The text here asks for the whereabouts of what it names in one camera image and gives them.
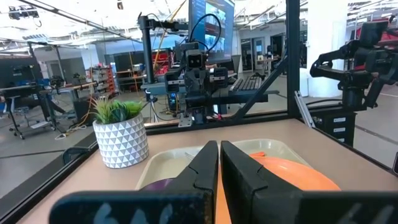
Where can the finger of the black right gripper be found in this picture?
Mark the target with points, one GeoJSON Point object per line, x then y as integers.
{"type": "Point", "coordinates": [202, 82]}
{"type": "Point", "coordinates": [192, 82]}

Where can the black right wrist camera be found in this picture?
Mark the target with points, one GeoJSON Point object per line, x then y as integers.
{"type": "Point", "coordinates": [196, 59]}

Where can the white round pillar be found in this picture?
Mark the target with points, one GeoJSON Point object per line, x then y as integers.
{"type": "Point", "coordinates": [326, 37]}

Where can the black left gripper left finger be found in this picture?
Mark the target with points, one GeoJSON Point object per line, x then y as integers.
{"type": "Point", "coordinates": [199, 180]}

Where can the computer monitor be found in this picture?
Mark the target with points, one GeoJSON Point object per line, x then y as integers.
{"type": "Point", "coordinates": [227, 31]}

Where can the orange plastic plate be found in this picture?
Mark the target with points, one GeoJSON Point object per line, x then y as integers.
{"type": "Point", "coordinates": [295, 174]}

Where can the beige plastic tray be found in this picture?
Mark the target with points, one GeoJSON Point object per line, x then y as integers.
{"type": "Point", "coordinates": [168, 165]}

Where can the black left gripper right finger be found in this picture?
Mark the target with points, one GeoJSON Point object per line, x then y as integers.
{"type": "Point", "coordinates": [245, 193]}

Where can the wooden top workbench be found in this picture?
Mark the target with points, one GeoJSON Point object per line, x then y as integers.
{"type": "Point", "coordinates": [74, 86]}

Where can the black backlit keyboard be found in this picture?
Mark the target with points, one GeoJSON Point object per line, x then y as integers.
{"type": "Point", "coordinates": [248, 84]}

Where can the orange storage shelving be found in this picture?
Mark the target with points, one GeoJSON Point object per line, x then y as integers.
{"type": "Point", "coordinates": [107, 81]}

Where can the purple faceted plastic cup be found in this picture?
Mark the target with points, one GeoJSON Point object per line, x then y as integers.
{"type": "Point", "coordinates": [158, 184]}

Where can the silver aluminium bracket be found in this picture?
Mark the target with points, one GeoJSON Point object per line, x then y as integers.
{"type": "Point", "coordinates": [303, 109]}

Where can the black aluminium rig frame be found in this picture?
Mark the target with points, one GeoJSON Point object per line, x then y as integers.
{"type": "Point", "coordinates": [293, 62]}

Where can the black monitor mount pole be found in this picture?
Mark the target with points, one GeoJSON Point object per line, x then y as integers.
{"type": "Point", "coordinates": [147, 56]}

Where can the black cabinet with white labels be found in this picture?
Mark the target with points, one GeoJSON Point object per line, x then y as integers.
{"type": "Point", "coordinates": [329, 124]}

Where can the green plant in white pot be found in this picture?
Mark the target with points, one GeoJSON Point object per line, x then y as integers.
{"type": "Point", "coordinates": [121, 143]}

